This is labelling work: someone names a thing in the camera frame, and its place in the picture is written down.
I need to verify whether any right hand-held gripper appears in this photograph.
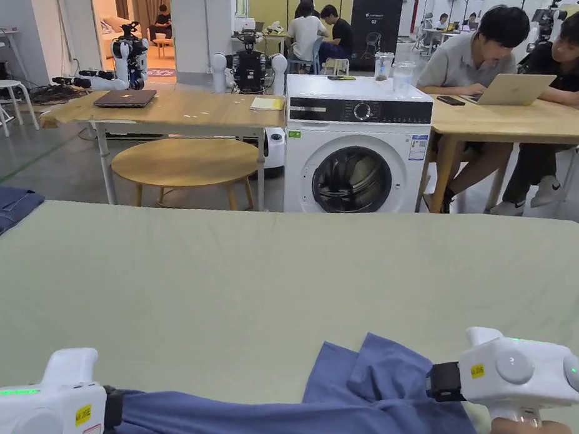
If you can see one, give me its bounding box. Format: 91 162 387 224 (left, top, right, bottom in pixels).
421 318 579 434

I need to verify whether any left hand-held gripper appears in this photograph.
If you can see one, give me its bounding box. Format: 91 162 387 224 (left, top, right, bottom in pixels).
0 345 125 434

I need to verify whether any blue shirt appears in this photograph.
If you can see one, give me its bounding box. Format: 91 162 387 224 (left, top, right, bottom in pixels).
92 325 481 434

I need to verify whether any person's right hand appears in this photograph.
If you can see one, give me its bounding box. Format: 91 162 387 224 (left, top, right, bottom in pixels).
487 411 571 434

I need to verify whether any bed with pale green sheet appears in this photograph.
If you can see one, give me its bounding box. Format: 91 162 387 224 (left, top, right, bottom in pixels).
0 156 579 434

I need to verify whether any light wooden table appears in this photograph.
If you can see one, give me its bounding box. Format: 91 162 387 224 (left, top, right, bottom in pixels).
415 66 579 215

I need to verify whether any white washing machine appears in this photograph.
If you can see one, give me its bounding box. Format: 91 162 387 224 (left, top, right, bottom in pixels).
271 45 443 224

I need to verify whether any round wooden table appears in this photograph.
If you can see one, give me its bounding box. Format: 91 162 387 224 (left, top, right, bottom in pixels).
109 131 265 223

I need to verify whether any white round stool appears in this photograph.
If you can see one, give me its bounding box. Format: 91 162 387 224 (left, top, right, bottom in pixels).
0 77 31 138

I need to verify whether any long wooden table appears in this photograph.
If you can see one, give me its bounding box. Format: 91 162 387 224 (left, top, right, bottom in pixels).
38 75 294 212

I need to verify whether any black standing banner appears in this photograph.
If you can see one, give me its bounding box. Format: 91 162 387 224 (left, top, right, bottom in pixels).
349 0 410 70

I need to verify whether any group of people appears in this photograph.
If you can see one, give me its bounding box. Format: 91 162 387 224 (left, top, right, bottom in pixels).
282 0 359 79

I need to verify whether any black and white robot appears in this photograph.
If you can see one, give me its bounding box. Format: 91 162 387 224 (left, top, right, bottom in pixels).
208 26 297 176

